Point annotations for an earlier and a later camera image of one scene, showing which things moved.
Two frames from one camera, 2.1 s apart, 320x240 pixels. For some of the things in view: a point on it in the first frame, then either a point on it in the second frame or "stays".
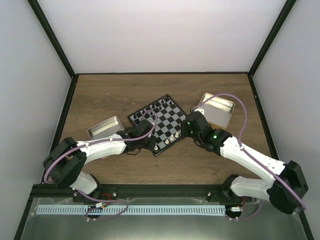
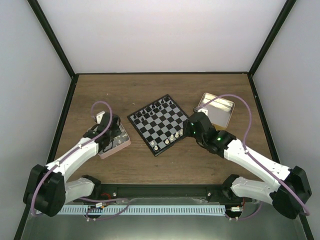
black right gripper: (184, 130) stays
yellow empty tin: (217, 111) stays
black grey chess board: (167, 119) stays
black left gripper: (151, 145) → (117, 129)
